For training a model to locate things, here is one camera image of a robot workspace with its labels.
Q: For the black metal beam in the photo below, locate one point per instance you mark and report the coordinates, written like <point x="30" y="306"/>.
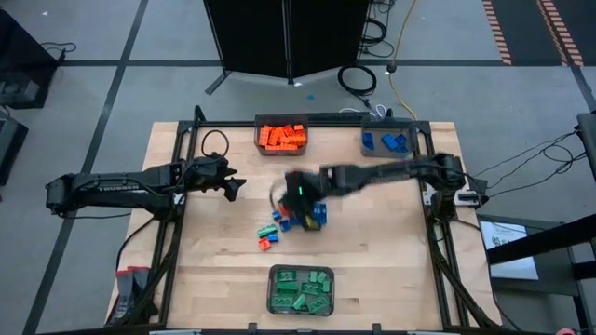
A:
<point x="540" y="239"/>

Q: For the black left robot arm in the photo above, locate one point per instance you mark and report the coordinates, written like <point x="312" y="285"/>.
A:
<point x="116" y="188"/>

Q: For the black box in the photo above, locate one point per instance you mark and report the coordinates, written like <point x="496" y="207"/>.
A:
<point x="9" y="149"/>

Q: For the red round object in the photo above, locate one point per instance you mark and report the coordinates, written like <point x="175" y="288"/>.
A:
<point x="565" y="331"/>

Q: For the green duplo block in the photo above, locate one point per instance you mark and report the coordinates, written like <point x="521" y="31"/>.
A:
<point x="309" y="288"/>
<point x="299" y="301"/>
<point x="286" y="276"/>
<point x="319" y="304"/>
<point x="326" y="285"/>
<point x="267" y="230"/>
<point x="313" y="277"/>
<point x="281" y="301"/>
<point x="287" y="287"/>
<point x="321" y="277"/>

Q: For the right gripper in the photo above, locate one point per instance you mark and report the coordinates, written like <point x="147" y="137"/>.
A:
<point x="305" y="200"/>

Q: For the white paper sheet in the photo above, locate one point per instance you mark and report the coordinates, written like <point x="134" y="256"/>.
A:
<point x="507" y="246"/>

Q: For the black partition screen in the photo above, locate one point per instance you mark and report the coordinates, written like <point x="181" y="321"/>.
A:
<point x="288" y="37"/>

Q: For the grey side table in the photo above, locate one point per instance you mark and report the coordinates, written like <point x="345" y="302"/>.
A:
<point x="554" y="279"/>

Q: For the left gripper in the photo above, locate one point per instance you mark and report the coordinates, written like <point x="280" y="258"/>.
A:
<point x="207" y="174"/>

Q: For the black aluminium table frame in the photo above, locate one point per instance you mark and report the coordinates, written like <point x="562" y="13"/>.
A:
<point x="335" y="117"/>

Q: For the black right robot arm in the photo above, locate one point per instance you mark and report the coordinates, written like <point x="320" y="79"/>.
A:
<point x="386" y="172"/>

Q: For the black equipment case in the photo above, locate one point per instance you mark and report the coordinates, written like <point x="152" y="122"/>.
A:
<point x="18" y="56"/>

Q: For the grey clamp with red tip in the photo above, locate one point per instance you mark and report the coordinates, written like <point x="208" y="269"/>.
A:
<point x="139" y="279"/>
<point x="122" y="298"/>

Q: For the smoke plastic storage bin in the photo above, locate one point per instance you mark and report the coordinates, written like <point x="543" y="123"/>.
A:
<point x="382" y="125"/>
<point x="257" y="151"/>
<point x="302" y="269"/>

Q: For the small blue duplo block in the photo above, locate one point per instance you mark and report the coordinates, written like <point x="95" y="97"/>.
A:
<point x="273" y="237"/>
<point x="276" y="215"/>
<point x="401" y="138"/>
<point x="285" y="225"/>

